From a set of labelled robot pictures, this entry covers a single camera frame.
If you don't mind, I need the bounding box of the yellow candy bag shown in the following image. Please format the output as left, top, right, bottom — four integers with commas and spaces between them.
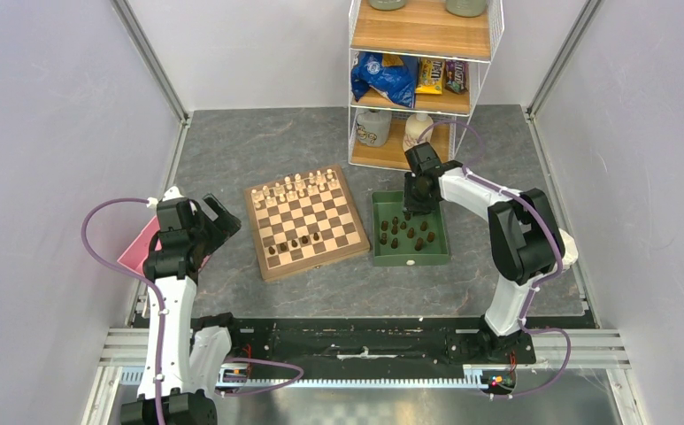
415, 58, 445, 95

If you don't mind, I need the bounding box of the wooden chess board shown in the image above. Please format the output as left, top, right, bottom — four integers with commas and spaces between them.
243, 164, 371, 282

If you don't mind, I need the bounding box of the brown candy bag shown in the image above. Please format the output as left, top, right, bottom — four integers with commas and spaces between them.
444, 60, 469, 95

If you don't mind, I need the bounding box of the wire shelf with wood boards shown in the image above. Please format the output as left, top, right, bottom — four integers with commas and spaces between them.
348, 1, 504, 170

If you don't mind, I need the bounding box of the green glass jar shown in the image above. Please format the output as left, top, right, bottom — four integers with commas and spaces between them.
445, 0, 488, 18
368, 0, 408, 12

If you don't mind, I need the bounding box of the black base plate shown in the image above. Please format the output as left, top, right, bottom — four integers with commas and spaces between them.
188, 319, 537, 366

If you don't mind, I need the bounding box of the green tray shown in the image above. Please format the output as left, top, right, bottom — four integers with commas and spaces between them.
371, 190, 451, 267

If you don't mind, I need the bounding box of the aluminium rail frame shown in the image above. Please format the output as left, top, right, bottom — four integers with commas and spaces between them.
100, 328, 631, 390

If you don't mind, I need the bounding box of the cream patterned bottle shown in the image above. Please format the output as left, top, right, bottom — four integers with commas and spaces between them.
402, 112, 434, 151

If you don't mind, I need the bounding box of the pink box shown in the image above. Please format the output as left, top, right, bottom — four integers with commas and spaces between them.
118, 218, 213, 281

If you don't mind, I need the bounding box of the blue snack bag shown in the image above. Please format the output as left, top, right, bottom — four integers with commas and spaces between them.
350, 51, 419, 108

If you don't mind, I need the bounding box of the green glass jar left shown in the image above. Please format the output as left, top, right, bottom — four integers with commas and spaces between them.
368, 0, 408, 12

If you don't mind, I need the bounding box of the green glass jar right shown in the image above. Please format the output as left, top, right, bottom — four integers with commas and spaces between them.
445, 0, 488, 18

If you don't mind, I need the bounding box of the white paper roll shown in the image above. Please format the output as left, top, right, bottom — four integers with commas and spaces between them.
559, 228, 579, 272

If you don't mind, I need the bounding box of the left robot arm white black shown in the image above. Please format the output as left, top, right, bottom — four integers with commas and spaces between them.
119, 186, 244, 424

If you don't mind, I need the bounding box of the clear patterned jug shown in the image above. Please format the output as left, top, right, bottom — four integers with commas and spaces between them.
355, 108, 393, 148

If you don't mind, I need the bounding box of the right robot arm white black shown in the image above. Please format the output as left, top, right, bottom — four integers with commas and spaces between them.
403, 143, 565, 362

